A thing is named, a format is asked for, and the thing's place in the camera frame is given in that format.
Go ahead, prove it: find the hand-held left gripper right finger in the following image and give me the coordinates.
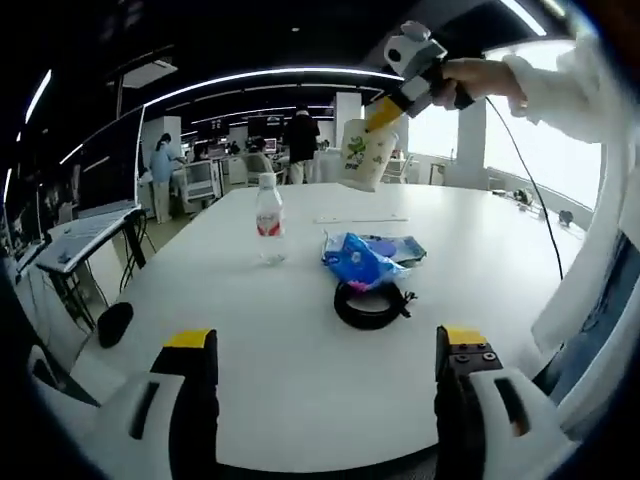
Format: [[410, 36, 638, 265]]
[[434, 324, 579, 480]]

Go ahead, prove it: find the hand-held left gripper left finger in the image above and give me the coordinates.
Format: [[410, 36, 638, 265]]
[[97, 328, 221, 480]]

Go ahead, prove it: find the paper cup green print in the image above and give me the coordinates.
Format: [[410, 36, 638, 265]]
[[334, 117, 400, 194]]

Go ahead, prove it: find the black oval pouch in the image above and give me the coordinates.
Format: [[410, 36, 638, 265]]
[[97, 302, 135, 349]]

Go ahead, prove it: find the blue tissue packet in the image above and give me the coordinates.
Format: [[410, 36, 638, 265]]
[[321, 232, 409, 291]]

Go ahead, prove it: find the clear water bottle red label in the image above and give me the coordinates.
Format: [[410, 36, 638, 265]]
[[254, 172, 287, 265]]

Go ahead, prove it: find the small clutter on table edge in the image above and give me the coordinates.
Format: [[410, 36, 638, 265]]
[[507, 187, 576, 229]]

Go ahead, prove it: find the person's right hand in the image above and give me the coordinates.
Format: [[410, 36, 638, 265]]
[[432, 57, 529, 114]]

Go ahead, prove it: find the white table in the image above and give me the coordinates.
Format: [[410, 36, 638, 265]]
[[69, 182, 591, 474]]

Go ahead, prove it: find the black laptop stand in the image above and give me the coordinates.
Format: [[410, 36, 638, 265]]
[[37, 209, 151, 331]]

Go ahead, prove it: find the person's blue jeans leg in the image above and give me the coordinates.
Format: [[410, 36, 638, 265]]
[[532, 234, 640, 406]]

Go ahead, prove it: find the white mesh office chair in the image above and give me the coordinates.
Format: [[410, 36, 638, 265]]
[[182, 159, 221, 202]]

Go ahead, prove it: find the silver laptop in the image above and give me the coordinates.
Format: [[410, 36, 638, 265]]
[[37, 104, 146, 274]]

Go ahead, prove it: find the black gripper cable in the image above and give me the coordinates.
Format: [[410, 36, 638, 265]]
[[484, 97, 565, 281]]

